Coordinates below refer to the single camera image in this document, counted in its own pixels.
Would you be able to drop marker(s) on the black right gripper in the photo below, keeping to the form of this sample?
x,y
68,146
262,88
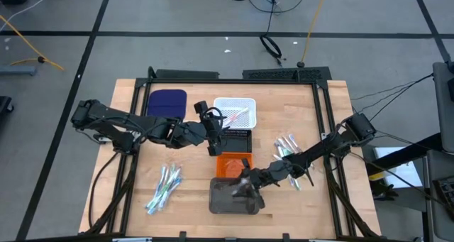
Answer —
x,y
264,176

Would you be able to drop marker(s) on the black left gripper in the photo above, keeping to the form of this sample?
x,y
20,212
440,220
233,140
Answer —
x,y
215,148

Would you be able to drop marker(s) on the purple packaged toothbrush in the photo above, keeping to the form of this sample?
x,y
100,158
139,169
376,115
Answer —
x,y
288,144
241,188
294,142

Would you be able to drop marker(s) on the green packaged toothbrush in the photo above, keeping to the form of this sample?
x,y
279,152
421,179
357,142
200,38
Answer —
x,y
166,185
280,148
169,181

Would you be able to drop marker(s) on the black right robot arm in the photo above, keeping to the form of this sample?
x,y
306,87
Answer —
x,y
319,148

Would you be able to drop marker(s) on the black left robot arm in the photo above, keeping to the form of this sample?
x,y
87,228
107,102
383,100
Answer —
x,y
106,116

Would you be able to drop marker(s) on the white perforated plastic basket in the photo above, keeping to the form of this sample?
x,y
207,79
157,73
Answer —
x,y
235,100

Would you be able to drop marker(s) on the grey translucent plastic tray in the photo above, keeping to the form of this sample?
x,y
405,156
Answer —
x,y
223,203

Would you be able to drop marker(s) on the black perforated plastic basket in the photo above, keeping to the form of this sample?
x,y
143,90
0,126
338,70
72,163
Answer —
x,y
241,142

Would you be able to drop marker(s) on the orange perforated plastic basket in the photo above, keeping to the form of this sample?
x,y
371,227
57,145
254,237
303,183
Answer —
x,y
234,164

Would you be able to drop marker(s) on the navy blue cloth mat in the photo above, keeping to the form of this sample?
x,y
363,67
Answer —
x,y
166,100

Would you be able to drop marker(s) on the black edge clamp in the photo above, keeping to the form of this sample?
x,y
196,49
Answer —
x,y
286,236
183,236

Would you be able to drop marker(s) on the white label strip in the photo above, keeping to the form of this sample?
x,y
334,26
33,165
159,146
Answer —
x,y
131,240

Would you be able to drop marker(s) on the black slanted bar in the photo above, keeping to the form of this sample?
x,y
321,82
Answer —
x,y
408,153

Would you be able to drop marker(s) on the grey furniture panel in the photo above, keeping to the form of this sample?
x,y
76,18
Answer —
x,y
440,228

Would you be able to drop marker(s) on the black keyboard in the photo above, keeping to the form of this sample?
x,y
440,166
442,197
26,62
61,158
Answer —
x,y
445,192

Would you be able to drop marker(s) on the grey floor bar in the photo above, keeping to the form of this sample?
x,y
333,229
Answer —
x,y
17,70

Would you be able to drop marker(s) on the grey chair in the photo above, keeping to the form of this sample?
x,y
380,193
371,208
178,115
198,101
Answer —
x,y
445,110

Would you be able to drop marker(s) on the black caster foot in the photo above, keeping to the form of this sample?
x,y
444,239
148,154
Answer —
x,y
5,103

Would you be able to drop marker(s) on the silver arm base bracket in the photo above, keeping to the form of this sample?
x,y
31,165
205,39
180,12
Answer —
x,y
324,137
104,139

